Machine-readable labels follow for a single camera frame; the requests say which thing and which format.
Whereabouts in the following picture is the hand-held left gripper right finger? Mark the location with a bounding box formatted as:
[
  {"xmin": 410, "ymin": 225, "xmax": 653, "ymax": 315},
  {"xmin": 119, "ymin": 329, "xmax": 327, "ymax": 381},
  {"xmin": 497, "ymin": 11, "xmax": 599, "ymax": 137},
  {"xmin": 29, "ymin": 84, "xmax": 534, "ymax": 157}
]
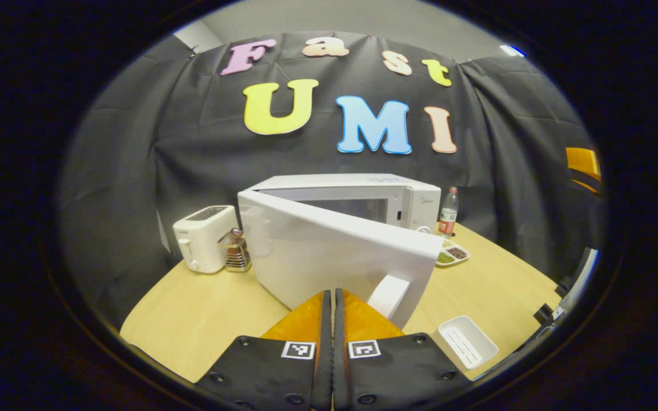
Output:
[{"xmin": 334, "ymin": 288, "xmax": 472, "ymax": 411}]

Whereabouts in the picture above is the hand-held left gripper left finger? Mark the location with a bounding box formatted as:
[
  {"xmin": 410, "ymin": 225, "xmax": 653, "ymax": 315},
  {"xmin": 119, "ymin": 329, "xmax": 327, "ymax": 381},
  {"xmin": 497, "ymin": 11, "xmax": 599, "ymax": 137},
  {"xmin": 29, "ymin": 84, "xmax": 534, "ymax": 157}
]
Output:
[{"xmin": 195, "ymin": 289, "xmax": 334, "ymax": 411}]

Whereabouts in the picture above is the white microwave oven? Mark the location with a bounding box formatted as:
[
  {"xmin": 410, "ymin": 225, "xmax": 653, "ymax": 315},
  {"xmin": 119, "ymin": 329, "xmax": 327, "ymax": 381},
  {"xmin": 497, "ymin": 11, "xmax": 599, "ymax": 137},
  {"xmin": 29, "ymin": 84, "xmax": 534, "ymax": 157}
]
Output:
[{"xmin": 238, "ymin": 173, "xmax": 445, "ymax": 331}]

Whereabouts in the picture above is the small white ribbed tray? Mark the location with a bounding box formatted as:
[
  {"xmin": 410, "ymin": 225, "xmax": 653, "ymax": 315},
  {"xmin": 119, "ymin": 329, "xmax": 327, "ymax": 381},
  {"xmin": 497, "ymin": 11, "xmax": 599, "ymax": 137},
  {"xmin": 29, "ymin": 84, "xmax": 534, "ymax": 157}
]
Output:
[{"xmin": 437, "ymin": 315, "xmax": 500, "ymax": 370}]

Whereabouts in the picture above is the plastic bottle with red label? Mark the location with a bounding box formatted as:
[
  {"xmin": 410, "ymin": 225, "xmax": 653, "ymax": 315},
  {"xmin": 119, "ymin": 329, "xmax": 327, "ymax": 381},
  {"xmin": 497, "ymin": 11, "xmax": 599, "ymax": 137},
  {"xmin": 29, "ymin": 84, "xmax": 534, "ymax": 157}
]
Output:
[{"xmin": 439, "ymin": 186, "xmax": 460, "ymax": 237}]

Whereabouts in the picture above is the white divided dish of beans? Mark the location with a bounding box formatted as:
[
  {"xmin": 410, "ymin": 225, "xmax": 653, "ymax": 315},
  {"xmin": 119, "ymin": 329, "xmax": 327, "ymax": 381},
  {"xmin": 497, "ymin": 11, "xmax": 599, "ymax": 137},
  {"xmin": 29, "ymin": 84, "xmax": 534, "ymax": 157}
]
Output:
[{"xmin": 435, "ymin": 239, "xmax": 471, "ymax": 267}]

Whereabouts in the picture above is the white toaster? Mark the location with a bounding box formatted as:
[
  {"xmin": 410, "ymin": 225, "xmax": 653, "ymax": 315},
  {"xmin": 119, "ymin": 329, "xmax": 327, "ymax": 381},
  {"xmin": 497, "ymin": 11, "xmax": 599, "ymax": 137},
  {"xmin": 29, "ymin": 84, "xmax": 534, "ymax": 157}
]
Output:
[{"xmin": 172, "ymin": 205, "xmax": 240, "ymax": 274}]

